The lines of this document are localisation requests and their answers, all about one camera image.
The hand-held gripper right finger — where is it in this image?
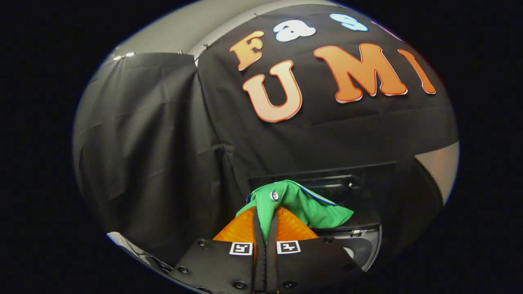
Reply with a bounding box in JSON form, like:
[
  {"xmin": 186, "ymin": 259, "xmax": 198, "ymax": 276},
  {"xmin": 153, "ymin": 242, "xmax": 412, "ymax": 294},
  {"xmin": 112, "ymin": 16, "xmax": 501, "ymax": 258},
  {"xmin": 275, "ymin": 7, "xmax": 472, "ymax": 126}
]
[{"xmin": 266, "ymin": 206, "xmax": 365, "ymax": 294}]

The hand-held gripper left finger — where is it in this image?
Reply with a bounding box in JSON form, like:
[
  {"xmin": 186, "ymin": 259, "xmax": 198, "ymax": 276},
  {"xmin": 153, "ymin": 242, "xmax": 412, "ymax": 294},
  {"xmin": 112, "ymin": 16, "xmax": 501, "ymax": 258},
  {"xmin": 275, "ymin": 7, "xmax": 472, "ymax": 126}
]
[{"xmin": 169, "ymin": 205, "xmax": 267, "ymax": 294}]

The black washing machine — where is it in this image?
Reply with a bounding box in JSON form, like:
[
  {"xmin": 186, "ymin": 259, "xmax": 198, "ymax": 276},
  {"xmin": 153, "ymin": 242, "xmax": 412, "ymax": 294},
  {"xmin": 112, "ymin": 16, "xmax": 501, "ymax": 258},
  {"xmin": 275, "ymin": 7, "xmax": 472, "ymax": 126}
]
[{"xmin": 247, "ymin": 161, "xmax": 397, "ymax": 273}]

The green shirt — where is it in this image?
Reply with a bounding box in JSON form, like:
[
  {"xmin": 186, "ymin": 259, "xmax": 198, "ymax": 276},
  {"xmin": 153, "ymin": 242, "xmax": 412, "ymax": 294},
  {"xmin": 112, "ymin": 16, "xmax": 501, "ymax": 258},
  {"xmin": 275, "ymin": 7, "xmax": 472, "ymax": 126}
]
[{"xmin": 236, "ymin": 180, "xmax": 354, "ymax": 244}]

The black backdrop cloth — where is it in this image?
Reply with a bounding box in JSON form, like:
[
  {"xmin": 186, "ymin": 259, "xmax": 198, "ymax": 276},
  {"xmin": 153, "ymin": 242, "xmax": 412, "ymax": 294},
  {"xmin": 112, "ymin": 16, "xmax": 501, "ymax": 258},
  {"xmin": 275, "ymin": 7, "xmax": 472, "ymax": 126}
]
[{"xmin": 73, "ymin": 3, "xmax": 459, "ymax": 266}]

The row of backdrop clips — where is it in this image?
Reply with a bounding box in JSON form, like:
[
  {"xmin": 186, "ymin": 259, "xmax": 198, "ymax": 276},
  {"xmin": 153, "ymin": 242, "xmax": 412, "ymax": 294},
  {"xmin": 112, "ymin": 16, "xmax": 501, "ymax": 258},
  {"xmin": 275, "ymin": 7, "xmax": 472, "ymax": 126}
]
[{"xmin": 176, "ymin": 12, "xmax": 262, "ymax": 56}]

